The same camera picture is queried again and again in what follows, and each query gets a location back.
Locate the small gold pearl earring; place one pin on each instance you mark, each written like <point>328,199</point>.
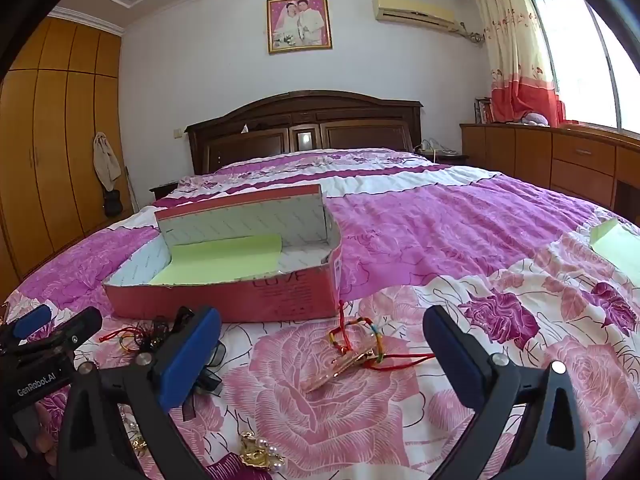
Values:
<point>135,437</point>

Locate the small black bag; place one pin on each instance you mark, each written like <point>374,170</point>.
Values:
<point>112,202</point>

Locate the pink floral bed blanket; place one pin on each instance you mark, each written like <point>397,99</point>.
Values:
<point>425,240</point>

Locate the wall air conditioner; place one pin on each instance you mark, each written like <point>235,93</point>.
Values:
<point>414,14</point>

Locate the person's left hand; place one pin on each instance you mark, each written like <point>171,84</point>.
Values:
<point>46,435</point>

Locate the pink cardboard box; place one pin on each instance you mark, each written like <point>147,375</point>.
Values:
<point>240,265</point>

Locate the gold pearl brooch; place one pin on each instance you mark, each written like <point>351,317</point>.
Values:
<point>257,452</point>

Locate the pink gold hair clip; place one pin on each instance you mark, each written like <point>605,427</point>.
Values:
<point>335,370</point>

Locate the dark wooden nightstand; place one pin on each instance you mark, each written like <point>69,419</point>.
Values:
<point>164,191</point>
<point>450,158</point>

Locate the long wooden cabinet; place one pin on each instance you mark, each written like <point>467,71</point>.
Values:
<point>555,160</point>

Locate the window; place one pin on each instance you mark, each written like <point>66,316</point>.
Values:
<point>585,55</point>

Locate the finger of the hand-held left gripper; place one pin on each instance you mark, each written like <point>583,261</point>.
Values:
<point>75,327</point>
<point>31,321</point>

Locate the dark sunglasses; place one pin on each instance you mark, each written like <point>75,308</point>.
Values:
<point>210,367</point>

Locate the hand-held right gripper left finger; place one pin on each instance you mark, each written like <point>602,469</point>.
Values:
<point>192,355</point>

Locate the framed wedding photo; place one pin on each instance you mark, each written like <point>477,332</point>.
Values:
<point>299,24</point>

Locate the loose green paper sheet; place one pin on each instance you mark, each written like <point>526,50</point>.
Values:
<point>616,250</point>

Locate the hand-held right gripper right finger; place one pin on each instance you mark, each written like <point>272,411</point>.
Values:
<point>455,355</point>

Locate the orange wooden wardrobe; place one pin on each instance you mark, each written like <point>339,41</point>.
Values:
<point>55,145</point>

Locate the hanging beige cloth bag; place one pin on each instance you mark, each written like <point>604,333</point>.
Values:
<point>106,162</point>

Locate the floral red curtain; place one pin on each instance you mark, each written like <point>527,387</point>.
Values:
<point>520,55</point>

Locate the dark wooden headboard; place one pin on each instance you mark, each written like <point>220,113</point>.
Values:
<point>305,130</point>

